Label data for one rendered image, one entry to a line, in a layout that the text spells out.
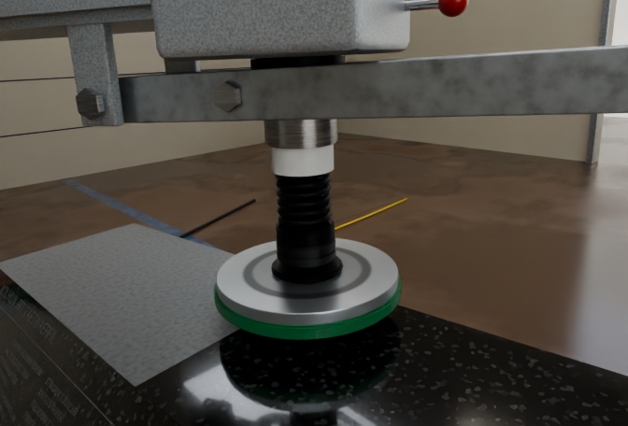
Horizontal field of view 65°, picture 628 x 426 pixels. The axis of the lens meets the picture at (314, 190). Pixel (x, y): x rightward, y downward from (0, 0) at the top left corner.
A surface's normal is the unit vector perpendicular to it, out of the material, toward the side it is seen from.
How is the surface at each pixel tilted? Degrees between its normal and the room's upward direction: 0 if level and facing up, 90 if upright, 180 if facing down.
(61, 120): 90
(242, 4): 90
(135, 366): 0
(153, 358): 0
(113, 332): 0
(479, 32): 90
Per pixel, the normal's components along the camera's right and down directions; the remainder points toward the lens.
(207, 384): -0.04, -0.96
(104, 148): 0.68, 0.17
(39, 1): -0.36, 0.26
